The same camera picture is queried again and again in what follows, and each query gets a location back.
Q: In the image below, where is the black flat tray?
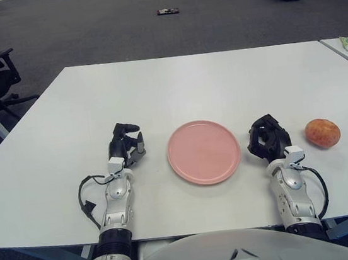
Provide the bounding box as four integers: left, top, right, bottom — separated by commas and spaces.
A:
155, 6, 180, 17

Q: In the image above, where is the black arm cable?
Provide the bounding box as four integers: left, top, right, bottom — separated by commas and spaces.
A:
295, 162, 332, 222
76, 172, 120, 234

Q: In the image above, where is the blue table frame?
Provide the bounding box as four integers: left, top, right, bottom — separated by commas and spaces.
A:
0, 205, 348, 260

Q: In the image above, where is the red yellow apple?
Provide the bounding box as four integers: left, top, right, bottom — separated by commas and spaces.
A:
303, 116, 343, 152

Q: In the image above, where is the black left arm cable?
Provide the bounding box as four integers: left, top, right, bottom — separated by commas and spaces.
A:
76, 172, 120, 234

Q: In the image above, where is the pink round plate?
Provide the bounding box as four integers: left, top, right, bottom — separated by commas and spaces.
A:
163, 115, 245, 191

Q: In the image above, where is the grey robot torso shell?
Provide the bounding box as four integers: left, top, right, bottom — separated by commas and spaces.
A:
80, 215, 348, 260

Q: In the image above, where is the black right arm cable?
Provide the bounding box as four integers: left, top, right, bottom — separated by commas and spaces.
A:
295, 162, 332, 222

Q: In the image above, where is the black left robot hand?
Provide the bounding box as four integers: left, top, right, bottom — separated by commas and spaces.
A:
104, 119, 149, 172

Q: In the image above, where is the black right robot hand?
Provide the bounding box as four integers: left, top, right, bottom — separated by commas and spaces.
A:
243, 111, 294, 167

